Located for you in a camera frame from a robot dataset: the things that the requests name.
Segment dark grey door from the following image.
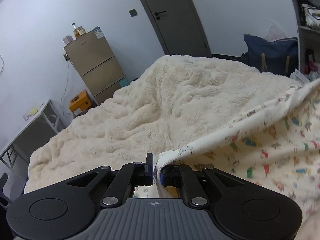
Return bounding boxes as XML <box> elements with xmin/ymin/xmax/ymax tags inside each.
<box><xmin>140</xmin><ymin>0</ymin><xmax>212</xmax><ymax>57</ymax></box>

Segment grey shelf unit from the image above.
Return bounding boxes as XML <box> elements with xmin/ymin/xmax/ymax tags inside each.
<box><xmin>292</xmin><ymin>0</ymin><xmax>319</xmax><ymax>74</ymax></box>

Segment cream fluffy blanket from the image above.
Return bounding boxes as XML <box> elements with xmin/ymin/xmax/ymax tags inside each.
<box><xmin>24</xmin><ymin>55</ymin><xmax>295</xmax><ymax>193</ymax></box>

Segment patterned cream children's garment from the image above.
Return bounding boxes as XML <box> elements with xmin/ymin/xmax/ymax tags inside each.
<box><xmin>145</xmin><ymin>74</ymin><xmax>319</xmax><ymax>219</ymax></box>

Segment jar on refrigerator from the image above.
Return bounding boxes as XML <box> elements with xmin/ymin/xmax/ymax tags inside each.
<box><xmin>72</xmin><ymin>23</ymin><xmax>86</xmax><ymax>39</ymax></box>

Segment brown refrigerator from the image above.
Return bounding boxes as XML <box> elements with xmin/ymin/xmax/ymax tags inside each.
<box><xmin>64</xmin><ymin>27</ymin><xmax>129</xmax><ymax>104</ymax></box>

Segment orange box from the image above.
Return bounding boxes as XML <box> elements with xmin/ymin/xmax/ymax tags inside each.
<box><xmin>69</xmin><ymin>90</ymin><xmax>92</xmax><ymax>116</ymax></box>

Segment black chair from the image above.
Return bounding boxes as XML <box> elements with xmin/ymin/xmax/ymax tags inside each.
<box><xmin>0</xmin><ymin>173</ymin><xmax>11</xmax><ymax>210</ymax></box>

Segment dark wall switch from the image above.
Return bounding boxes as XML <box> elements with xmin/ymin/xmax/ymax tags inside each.
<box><xmin>129</xmin><ymin>9</ymin><xmax>138</xmax><ymax>17</ymax></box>

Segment grey metal desk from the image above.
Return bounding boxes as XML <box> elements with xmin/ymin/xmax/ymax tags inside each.
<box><xmin>1</xmin><ymin>99</ymin><xmax>66</xmax><ymax>178</ymax></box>

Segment navy blue storage bag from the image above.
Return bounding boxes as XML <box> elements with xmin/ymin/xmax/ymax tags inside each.
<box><xmin>244</xmin><ymin>34</ymin><xmax>299</xmax><ymax>77</ymax></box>

